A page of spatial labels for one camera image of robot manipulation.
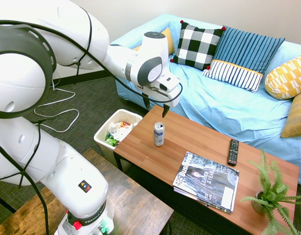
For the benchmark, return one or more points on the grey metal plant pot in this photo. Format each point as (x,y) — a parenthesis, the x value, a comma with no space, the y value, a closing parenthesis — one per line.
(257,204)

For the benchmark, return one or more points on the plain mustard pillow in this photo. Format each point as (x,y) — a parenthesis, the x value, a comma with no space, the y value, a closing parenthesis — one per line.
(295,117)

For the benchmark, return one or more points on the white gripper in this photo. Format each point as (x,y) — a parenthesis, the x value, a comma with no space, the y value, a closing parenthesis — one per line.
(170,90)

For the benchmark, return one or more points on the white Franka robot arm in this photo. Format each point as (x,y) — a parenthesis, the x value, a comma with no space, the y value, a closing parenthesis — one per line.
(67,169)

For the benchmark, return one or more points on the black remote control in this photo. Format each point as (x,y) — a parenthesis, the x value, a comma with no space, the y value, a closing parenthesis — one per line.
(233,152)

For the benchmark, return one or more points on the black white checkered pillow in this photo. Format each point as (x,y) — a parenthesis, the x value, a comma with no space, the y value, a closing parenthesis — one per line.
(196,45)

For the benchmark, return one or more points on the white plastic trash bin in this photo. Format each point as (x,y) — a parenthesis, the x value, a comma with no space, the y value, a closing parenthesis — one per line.
(103,144)

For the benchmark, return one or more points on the crumpled white tissue paper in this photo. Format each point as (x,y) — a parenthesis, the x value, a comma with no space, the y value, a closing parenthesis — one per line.
(119,132)

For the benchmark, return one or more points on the green snack wrapper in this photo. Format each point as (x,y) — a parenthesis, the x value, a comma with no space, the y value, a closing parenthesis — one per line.
(111,140)

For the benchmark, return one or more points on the rustic wooden robot table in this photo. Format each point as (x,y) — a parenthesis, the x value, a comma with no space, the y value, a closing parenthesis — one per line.
(135,205)

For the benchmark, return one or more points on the yellow white patterned pillow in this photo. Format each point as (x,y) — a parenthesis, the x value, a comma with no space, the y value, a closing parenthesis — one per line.
(286,78)

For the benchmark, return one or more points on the green fern plant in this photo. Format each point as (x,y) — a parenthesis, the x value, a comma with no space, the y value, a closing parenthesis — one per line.
(272,193)

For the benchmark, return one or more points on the wooden coffee table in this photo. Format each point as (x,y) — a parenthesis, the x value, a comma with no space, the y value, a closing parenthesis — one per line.
(189,137)

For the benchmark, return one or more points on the blue striped pillow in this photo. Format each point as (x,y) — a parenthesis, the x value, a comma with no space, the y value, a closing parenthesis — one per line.
(245,51)

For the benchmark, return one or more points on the small yellow pillow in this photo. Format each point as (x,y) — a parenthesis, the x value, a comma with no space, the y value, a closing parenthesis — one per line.
(170,41)

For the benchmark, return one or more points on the sofa with light blue cover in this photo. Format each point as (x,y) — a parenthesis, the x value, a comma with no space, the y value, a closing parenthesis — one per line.
(221,107)

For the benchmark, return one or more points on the orange red snack package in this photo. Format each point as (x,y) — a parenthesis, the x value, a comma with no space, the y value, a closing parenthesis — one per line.
(125,124)

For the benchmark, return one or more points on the stack of magazines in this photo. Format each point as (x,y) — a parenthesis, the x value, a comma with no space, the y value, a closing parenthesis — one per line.
(206,181)

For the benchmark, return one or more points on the silver blue drink can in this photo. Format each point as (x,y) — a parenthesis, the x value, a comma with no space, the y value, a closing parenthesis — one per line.
(159,135)

